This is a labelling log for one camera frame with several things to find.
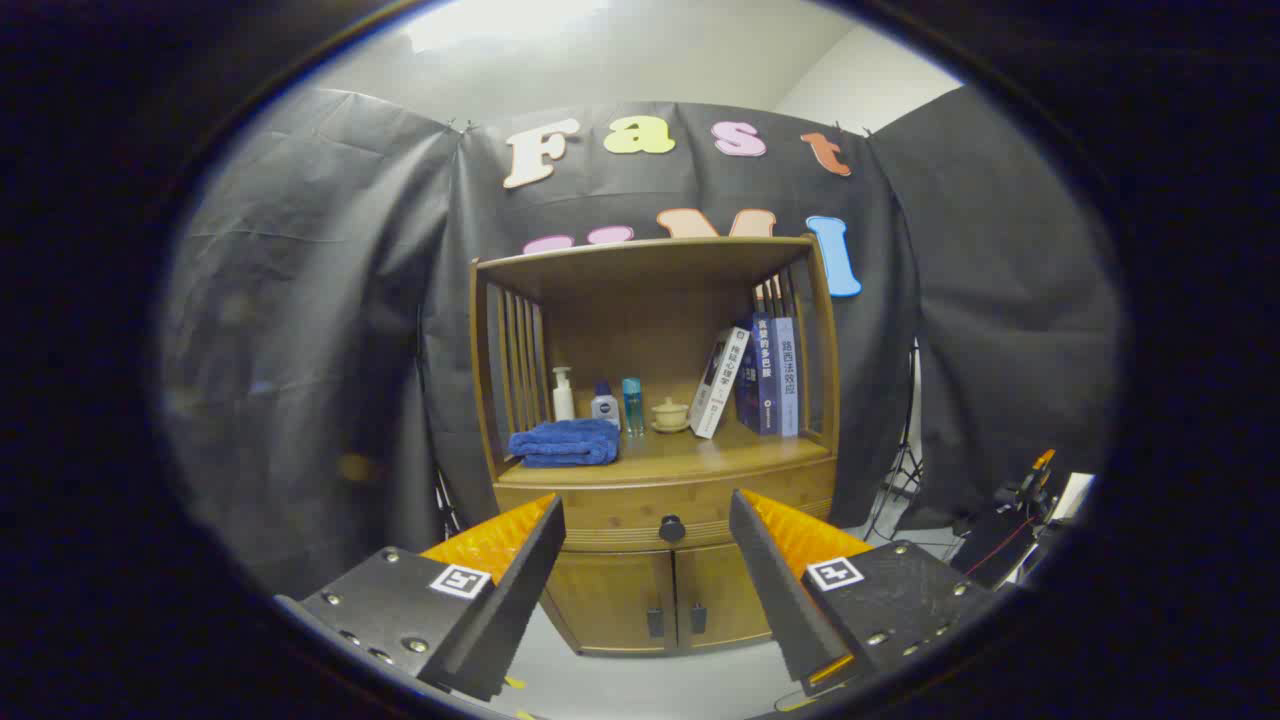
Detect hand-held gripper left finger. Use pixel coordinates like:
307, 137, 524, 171
275, 493, 567, 703

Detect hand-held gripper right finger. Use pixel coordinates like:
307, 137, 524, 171
729, 488, 1001, 698

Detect wooden drawer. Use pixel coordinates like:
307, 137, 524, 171
493, 460, 837, 554

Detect wooden countertop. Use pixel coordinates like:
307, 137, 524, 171
497, 425, 836, 489

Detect wooden cabinet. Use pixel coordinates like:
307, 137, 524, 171
468, 235, 843, 658

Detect blue folded towel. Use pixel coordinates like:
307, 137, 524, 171
508, 418, 621, 469

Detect black tripod stand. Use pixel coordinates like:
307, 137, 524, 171
865, 340, 926, 541

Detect light blue book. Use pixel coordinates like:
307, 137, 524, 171
770, 316, 801, 438

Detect dark blue book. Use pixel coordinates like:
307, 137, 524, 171
735, 312, 781, 437

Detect white book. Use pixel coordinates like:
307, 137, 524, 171
689, 326, 751, 440

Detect orange tipped gripper device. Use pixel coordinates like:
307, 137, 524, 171
995, 450, 1059, 516

